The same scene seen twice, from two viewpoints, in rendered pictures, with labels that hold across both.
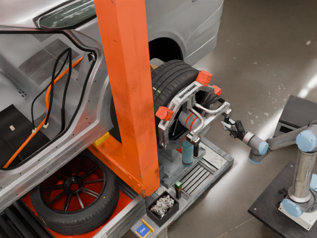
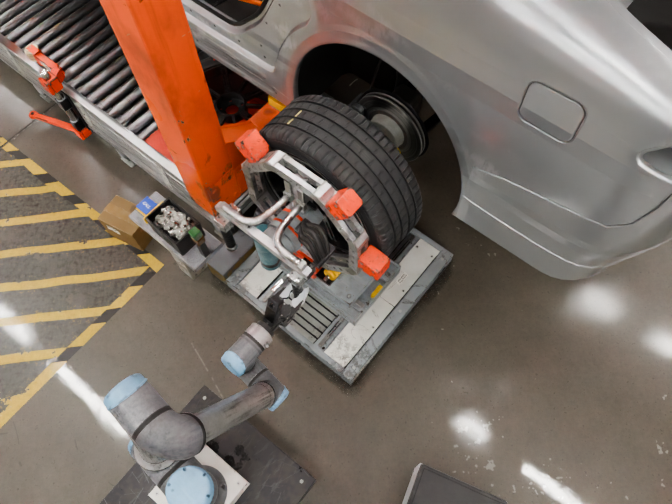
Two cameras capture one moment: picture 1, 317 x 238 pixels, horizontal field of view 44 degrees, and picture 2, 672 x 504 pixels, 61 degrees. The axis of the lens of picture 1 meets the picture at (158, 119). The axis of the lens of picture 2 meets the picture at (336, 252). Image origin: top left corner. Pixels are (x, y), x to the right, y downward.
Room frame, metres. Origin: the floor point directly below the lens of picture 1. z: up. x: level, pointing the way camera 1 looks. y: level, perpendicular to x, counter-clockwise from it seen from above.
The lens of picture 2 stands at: (1.86, -1.27, 2.66)
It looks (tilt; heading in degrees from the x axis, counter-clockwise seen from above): 64 degrees down; 84
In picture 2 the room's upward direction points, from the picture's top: 2 degrees counter-clockwise
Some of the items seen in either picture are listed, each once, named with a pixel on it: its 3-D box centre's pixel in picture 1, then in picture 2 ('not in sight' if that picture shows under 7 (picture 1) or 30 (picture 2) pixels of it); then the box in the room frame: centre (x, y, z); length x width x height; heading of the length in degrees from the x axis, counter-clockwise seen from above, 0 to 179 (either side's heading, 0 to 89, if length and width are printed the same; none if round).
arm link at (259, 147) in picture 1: (258, 145); (242, 354); (1.60, -0.69, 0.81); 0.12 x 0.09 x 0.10; 42
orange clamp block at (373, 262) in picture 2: (213, 92); (373, 263); (2.08, -0.44, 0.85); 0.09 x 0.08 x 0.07; 132
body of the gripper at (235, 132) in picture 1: (238, 132); (276, 318); (1.72, -0.58, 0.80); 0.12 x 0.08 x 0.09; 42
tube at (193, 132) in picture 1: (191, 116); (255, 196); (1.71, -0.22, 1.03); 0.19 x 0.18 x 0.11; 42
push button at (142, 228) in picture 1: (143, 230); (147, 206); (1.17, 0.17, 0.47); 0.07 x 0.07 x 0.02; 42
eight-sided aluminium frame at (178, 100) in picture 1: (187, 116); (304, 215); (1.87, -0.21, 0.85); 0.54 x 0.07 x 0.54; 132
